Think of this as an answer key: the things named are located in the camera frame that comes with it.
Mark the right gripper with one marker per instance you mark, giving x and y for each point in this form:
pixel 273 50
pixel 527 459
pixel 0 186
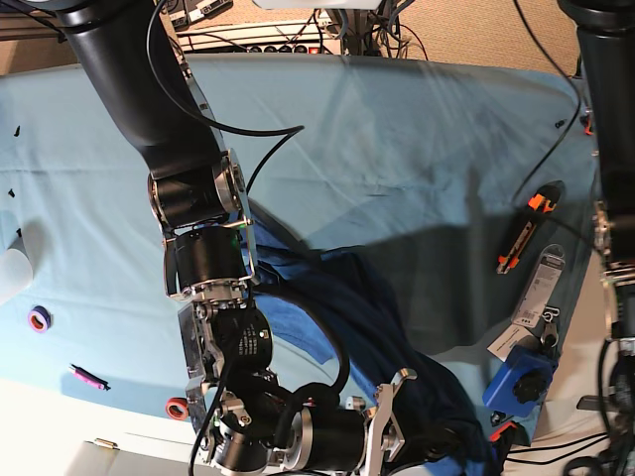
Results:
pixel 383 436

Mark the blue t-shirt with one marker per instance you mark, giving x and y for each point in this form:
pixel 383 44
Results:
pixel 302 287

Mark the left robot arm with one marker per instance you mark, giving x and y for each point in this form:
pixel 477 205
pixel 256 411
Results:
pixel 605 34

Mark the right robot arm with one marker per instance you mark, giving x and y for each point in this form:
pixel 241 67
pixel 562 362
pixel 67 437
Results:
pixel 245 422

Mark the blue orange bottom clamp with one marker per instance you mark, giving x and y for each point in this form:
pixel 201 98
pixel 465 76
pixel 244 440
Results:
pixel 505 434

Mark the blue box with knob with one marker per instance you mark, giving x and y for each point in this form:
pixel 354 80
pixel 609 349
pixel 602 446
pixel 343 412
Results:
pixel 520 383

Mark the white paper tag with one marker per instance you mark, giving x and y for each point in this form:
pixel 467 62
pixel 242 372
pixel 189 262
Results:
pixel 513 336

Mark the metal keys carabiner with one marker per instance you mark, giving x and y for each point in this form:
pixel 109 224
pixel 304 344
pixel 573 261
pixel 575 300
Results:
pixel 550 335

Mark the red tape roll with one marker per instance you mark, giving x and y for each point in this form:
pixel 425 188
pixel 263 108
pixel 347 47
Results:
pixel 177 408

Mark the packaged tool blister card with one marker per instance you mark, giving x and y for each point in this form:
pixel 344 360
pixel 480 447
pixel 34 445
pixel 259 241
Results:
pixel 540 286

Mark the grey adapter box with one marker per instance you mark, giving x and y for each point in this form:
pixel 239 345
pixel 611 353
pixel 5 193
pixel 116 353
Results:
pixel 591 403

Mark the light blue table cloth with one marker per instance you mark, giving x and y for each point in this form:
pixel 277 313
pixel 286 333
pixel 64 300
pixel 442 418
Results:
pixel 418 166

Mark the orange black utility knife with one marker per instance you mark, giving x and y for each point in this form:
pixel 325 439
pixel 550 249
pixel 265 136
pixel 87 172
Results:
pixel 526 222

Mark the pink marker pen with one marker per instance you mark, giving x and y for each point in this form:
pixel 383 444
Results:
pixel 88 378

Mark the purple tape roll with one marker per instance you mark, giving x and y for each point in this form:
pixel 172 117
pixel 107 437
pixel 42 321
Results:
pixel 39 319

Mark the orange black clamp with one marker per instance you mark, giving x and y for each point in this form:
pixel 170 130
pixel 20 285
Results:
pixel 586 120

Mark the white translucent cup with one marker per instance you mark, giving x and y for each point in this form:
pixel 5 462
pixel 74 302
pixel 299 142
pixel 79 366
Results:
pixel 16 274

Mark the power strip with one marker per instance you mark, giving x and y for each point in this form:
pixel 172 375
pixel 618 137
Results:
pixel 292 37

